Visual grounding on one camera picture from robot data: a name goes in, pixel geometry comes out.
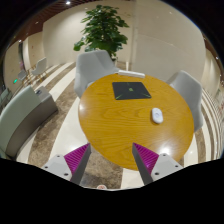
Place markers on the grey chair behind table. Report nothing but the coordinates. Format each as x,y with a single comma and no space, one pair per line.
191,90
91,66

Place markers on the white chair far left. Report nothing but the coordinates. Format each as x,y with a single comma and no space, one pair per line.
40,68

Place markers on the round wooden table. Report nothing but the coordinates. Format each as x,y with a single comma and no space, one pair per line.
112,126

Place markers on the white computer mouse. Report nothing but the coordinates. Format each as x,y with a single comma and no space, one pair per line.
157,115

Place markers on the grey green curved sofa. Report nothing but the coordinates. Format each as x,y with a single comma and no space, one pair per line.
22,116

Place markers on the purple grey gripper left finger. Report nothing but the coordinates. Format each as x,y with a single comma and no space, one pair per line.
71,166

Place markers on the grey chair behind table left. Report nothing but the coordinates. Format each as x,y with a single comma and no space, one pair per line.
91,66

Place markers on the green potted plant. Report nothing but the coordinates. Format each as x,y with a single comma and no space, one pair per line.
102,31

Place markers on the black square mouse pad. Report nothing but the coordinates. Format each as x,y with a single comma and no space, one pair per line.
130,90

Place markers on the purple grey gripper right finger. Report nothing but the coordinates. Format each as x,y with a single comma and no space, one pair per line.
153,166

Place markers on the grey chair behind table right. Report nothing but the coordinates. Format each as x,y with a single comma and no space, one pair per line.
191,90

